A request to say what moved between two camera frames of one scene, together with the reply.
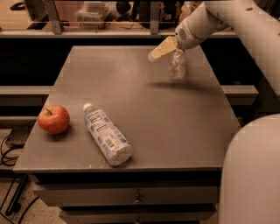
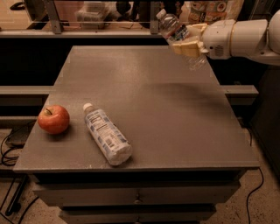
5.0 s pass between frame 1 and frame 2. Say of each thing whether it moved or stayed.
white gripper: moved
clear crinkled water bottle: moved
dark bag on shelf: stayed
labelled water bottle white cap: stayed
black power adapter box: stayed
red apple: stayed
